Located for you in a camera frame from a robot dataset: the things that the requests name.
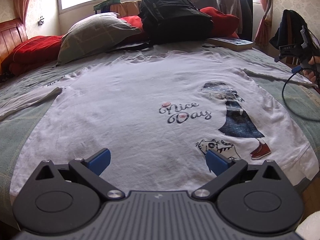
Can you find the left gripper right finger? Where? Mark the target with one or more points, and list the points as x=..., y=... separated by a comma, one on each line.
x=227, y=171

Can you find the items on window sill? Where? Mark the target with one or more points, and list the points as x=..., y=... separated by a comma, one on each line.
x=123, y=9

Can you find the wooden headboard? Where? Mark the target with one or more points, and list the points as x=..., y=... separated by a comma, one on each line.
x=12, y=33

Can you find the white printed long-sleeve shirt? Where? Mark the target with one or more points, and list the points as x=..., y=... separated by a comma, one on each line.
x=159, y=115

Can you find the red quilt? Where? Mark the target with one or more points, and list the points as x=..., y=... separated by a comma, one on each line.
x=41, y=50

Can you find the grey green pillow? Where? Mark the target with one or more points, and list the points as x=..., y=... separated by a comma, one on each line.
x=93, y=35

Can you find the wooden chair with dark garment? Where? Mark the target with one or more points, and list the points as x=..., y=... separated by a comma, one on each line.
x=291, y=38

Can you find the right hand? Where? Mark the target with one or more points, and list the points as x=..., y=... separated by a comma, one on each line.
x=310, y=74

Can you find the paperback book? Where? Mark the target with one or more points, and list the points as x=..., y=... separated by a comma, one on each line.
x=234, y=44

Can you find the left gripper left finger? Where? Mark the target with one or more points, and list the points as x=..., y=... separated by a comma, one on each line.
x=87, y=172

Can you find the black backpack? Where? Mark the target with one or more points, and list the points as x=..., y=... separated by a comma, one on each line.
x=166, y=21

